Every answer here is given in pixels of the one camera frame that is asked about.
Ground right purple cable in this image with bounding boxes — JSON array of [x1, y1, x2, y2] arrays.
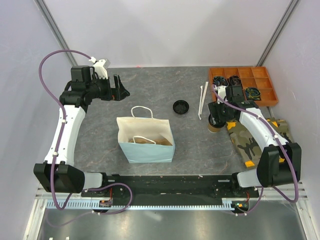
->
[[211, 84, 300, 216]]

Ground purple cable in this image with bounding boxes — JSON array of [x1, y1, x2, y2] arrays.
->
[[211, 84, 300, 216], [38, 49, 133, 227]]

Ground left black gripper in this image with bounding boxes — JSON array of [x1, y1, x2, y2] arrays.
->
[[86, 74, 130, 102]]

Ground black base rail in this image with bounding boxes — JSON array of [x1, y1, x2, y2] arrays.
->
[[81, 174, 259, 206]]

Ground brown paper coffee cup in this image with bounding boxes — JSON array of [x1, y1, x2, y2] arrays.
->
[[207, 123, 221, 133]]

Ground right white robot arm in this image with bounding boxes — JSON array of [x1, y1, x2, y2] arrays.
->
[[208, 85, 302, 197]]

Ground dark blue rolled tie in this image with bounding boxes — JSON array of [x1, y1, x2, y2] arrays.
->
[[213, 76, 229, 87]]

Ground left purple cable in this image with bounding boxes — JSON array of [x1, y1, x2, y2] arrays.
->
[[38, 49, 133, 227]]

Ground black brown rolled tie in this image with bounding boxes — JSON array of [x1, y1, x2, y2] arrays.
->
[[228, 75, 242, 86]]

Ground slotted cable duct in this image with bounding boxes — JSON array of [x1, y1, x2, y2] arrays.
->
[[46, 198, 248, 213]]

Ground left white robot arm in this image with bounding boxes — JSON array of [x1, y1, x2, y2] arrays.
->
[[33, 65, 130, 197]]

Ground camouflage folded cloth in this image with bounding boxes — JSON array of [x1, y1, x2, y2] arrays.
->
[[226, 117, 293, 169]]

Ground black plastic cup lid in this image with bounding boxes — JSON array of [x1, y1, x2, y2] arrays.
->
[[209, 119, 226, 129]]

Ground brown cardboard cup carrier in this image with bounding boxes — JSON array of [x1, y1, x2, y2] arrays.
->
[[129, 136, 172, 146]]

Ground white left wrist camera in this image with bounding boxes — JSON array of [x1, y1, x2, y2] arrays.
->
[[89, 56, 111, 79]]

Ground white wrapped straw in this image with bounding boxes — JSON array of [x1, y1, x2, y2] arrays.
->
[[197, 85, 203, 121], [200, 81, 209, 114]]

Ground orange compartment tray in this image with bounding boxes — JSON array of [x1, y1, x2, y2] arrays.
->
[[208, 66, 279, 107]]

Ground green yellow rolled tie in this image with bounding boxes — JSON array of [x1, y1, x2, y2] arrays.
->
[[244, 87, 261, 101]]

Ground white and blue paper bag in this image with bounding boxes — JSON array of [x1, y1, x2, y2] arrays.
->
[[116, 105, 176, 164]]

